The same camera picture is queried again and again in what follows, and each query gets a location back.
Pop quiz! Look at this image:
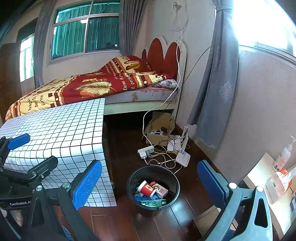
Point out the blue cloth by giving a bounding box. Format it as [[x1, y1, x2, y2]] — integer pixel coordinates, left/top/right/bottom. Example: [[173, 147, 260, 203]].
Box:
[[134, 193, 160, 202]]

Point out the green white carton box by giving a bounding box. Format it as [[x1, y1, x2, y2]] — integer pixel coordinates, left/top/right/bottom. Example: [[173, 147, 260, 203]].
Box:
[[140, 199, 167, 208]]

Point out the red white paper cup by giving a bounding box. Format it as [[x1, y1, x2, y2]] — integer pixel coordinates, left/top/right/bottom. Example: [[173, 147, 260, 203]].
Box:
[[137, 180, 156, 197]]

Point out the black round trash bin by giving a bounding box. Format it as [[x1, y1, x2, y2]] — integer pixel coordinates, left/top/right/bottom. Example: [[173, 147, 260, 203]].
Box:
[[126, 165, 181, 217]]

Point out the person left hand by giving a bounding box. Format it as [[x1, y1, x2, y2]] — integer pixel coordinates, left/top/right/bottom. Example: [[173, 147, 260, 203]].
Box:
[[1, 208, 23, 226]]

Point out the white black grid tablecloth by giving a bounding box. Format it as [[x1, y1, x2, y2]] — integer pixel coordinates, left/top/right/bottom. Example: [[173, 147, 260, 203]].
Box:
[[1, 98, 116, 207]]

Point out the brown wooden door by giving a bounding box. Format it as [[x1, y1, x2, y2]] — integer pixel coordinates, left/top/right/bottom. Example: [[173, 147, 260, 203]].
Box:
[[0, 43, 22, 122]]

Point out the white pump bottle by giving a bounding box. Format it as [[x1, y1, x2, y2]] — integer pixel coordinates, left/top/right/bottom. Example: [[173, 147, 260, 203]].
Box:
[[272, 136, 295, 172]]

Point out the white power strip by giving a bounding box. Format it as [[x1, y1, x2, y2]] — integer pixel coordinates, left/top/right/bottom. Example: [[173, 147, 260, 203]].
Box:
[[137, 146, 154, 159]]

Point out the grey curtain right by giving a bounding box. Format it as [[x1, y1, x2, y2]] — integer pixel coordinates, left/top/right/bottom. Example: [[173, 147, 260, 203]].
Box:
[[188, 1, 239, 149]]

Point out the grey curtain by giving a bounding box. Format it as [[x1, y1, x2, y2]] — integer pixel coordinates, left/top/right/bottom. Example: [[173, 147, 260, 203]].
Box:
[[188, 1, 239, 149], [119, 0, 146, 55], [33, 0, 57, 88]]

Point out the cardboard box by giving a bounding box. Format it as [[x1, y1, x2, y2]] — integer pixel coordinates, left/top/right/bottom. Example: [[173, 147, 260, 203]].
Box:
[[144, 111, 175, 147]]

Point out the small bright window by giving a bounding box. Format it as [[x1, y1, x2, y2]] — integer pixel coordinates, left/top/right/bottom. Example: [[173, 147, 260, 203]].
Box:
[[20, 34, 34, 82]]

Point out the red yellow printed blanket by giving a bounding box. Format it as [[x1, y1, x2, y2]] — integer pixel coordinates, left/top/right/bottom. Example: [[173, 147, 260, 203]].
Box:
[[5, 55, 173, 120]]

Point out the red heart-shaped headboard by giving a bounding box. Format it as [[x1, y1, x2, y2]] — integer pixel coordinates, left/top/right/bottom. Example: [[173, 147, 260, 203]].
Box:
[[141, 36, 181, 80]]

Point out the green curtained window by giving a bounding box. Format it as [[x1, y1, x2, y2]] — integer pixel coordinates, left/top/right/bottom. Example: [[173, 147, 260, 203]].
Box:
[[50, 1, 120, 60]]

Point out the grey curtain left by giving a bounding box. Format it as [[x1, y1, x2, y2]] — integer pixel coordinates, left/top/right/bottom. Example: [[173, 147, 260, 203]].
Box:
[[33, 0, 57, 88]]

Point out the grey curtain middle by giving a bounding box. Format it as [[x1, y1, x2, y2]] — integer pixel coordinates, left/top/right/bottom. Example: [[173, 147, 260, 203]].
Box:
[[119, 0, 146, 55]]

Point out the white bed frame with mattress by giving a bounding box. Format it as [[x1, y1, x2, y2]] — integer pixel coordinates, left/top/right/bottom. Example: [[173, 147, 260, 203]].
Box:
[[104, 40, 187, 115]]

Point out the white hanging cable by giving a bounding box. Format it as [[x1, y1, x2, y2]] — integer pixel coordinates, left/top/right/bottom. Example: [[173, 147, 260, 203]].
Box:
[[141, 0, 186, 149]]

